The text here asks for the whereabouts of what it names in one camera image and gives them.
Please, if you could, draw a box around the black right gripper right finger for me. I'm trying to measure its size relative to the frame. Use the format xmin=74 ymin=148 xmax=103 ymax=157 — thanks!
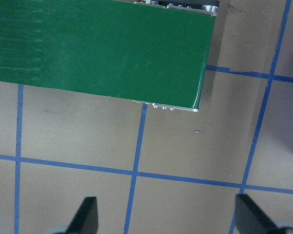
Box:
xmin=234 ymin=194 xmax=279 ymax=234

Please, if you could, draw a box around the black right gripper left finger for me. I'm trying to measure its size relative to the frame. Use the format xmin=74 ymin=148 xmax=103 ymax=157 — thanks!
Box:
xmin=66 ymin=196 xmax=98 ymax=234

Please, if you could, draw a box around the green conveyor belt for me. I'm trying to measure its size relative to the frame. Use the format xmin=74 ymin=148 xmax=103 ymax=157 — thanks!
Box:
xmin=0 ymin=0 xmax=219 ymax=112

